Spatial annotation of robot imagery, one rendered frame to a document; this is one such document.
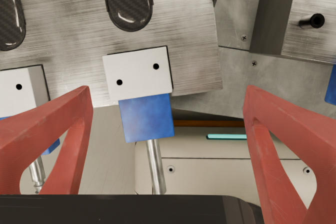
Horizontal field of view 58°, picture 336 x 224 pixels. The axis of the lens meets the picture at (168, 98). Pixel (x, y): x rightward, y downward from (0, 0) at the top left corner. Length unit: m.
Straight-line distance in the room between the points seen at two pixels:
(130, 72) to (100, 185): 1.05
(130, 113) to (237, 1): 0.16
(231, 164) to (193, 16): 0.70
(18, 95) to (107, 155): 0.97
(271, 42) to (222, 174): 0.70
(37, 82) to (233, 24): 0.19
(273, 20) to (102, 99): 0.16
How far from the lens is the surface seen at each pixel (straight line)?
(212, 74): 0.27
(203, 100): 0.32
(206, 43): 0.26
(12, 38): 0.30
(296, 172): 0.99
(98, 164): 1.23
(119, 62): 0.24
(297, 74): 0.35
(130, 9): 0.27
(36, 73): 0.27
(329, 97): 0.27
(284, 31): 0.24
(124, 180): 1.24
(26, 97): 0.26
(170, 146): 0.89
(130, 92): 0.24
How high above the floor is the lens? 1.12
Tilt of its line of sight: 80 degrees down
